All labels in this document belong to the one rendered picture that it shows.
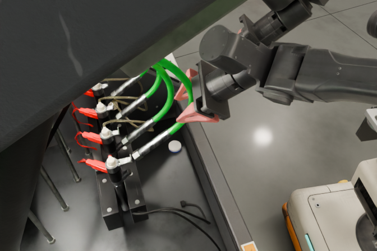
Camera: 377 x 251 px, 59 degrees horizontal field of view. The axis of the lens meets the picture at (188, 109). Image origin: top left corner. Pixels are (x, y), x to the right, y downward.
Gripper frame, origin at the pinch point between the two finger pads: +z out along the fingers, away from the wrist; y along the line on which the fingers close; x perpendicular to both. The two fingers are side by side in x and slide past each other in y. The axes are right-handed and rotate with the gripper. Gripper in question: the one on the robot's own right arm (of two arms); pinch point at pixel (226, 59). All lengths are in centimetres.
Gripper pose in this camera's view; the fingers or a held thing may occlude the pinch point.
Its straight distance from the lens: 76.4
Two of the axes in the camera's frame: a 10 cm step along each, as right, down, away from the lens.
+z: -7.1, 4.9, 5.0
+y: -7.0, -4.5, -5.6
